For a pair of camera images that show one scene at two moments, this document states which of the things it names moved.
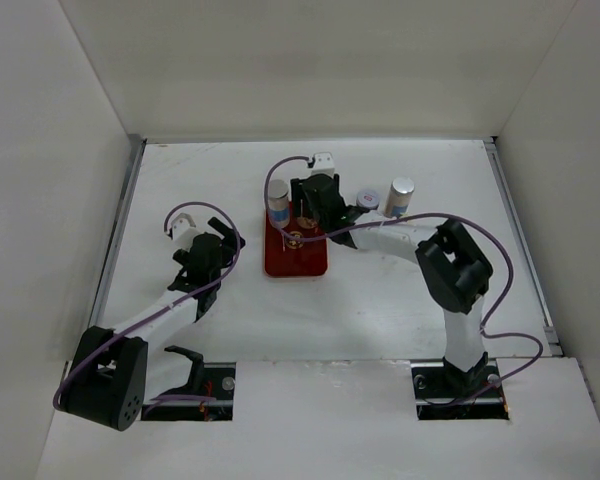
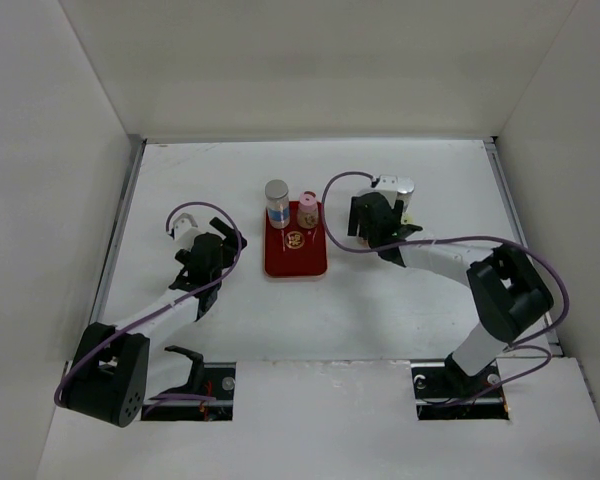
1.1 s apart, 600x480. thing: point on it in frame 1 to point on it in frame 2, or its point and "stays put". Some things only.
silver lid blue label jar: [279, 202] stays put
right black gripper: [298, 194] to [354, 219]
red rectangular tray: [285, 257] stays put
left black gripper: [228, 243] stays put
